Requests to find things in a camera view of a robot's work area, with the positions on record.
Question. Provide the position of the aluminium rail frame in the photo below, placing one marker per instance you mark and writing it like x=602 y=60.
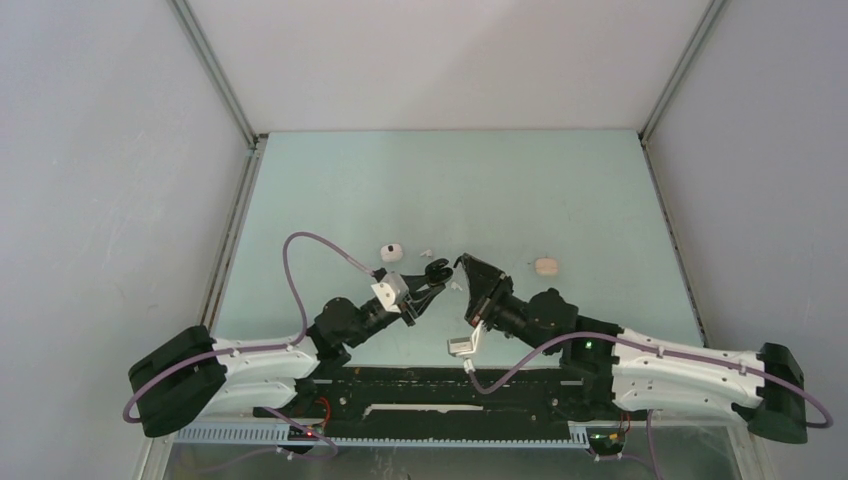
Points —
x=254 y=445

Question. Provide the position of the white earbud charging case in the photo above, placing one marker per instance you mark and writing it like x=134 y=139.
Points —
x=391 y=253

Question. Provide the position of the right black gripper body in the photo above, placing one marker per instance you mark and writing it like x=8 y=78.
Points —
x=493 y=309

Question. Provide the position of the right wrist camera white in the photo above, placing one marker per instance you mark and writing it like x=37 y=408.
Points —
x=466 y=347

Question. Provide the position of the pink earbud charging case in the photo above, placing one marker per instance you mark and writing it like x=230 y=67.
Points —
x=546 y=267

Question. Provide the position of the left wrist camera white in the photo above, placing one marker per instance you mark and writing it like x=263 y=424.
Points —
x=391 y=292

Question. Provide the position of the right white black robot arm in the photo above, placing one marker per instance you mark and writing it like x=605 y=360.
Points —
x=635 y=372

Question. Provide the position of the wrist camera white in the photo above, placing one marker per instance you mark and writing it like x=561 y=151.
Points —
x=391 y=292
x=466 y=347

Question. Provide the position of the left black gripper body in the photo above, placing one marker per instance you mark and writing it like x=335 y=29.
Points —
x=402 y=309

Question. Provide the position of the black earbud charging case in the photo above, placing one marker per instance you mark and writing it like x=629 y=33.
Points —
x=438 y=272

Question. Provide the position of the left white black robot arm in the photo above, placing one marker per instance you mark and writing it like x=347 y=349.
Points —
x=194 y=374

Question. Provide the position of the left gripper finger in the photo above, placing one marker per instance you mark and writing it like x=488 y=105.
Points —
x=416 y=282
x=431 y=294

